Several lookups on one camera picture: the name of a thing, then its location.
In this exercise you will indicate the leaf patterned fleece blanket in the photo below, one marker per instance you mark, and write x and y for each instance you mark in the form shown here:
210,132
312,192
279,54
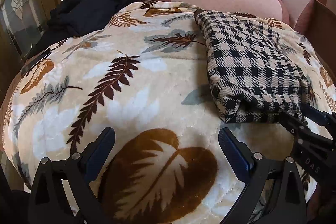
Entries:
145,76

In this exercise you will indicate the brown wooden headboard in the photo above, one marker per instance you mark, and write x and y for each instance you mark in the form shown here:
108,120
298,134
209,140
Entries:
321,34

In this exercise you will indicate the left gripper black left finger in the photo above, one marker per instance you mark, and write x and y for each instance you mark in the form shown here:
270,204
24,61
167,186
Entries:
61,191

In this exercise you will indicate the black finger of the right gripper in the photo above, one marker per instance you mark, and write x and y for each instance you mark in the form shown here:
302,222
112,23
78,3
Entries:
321,118
294,126

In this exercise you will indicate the wooden glass door wardrobe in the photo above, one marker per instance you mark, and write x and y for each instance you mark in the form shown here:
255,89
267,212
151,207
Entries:
23,23

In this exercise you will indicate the black white checked shirt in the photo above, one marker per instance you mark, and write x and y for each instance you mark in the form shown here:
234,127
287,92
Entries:
250,77

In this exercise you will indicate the dark navy clothing pile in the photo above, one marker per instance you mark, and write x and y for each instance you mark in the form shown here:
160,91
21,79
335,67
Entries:
76,18

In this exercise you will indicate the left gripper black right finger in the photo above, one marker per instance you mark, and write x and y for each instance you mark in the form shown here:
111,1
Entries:
286,203

